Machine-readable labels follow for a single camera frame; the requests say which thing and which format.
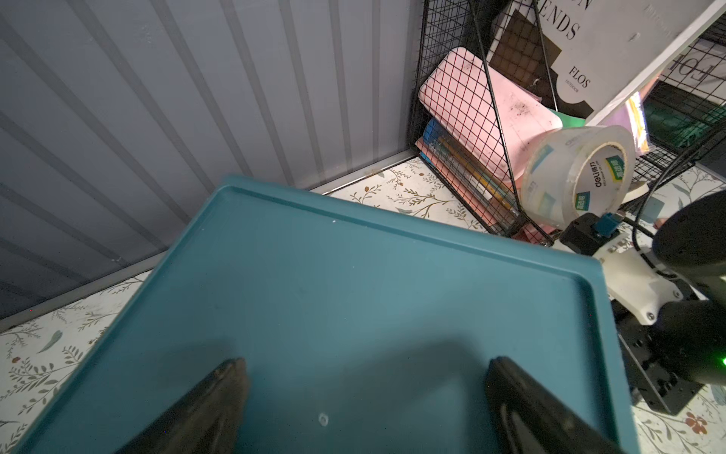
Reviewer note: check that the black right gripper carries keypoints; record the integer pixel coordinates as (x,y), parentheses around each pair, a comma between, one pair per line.
(649,380)

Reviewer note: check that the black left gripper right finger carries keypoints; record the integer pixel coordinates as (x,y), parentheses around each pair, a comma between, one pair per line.
(527,418)

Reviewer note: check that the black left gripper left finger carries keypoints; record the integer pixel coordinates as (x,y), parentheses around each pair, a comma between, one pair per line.
(205,420)

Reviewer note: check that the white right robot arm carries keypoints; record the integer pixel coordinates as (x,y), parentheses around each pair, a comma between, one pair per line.
(683,349)

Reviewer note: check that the teal drawer cabinet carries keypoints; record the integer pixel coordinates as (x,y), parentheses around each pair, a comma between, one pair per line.
(363,331)

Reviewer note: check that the clear packing tape roll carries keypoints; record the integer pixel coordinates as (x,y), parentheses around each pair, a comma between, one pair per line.
(572,172)

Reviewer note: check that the pink notebook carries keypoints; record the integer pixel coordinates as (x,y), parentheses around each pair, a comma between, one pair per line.
(491,116)

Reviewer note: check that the white book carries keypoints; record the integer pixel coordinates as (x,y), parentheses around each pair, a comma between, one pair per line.
(584,58)

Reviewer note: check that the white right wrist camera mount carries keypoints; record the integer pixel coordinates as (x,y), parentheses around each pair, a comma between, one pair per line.
(637,292)

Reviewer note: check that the black wire desk rack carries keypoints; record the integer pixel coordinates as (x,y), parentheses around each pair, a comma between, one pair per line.
(494,203)

